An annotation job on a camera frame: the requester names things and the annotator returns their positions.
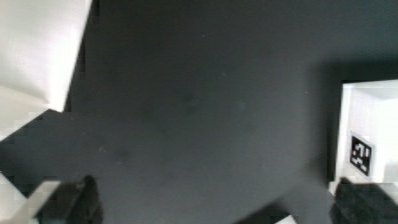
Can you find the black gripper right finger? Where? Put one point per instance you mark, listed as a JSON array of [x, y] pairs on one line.
[[364, 203]]

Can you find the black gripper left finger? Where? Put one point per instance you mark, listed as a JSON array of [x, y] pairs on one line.
[[73, 206]]

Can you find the white drawer cabinet box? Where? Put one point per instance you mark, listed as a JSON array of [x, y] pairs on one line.
[[366, 157]]

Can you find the white open drawer tray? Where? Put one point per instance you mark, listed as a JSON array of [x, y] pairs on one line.
[[41, 34]]

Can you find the white front fence rail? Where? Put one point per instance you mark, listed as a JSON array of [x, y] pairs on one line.
[[19, 207]]

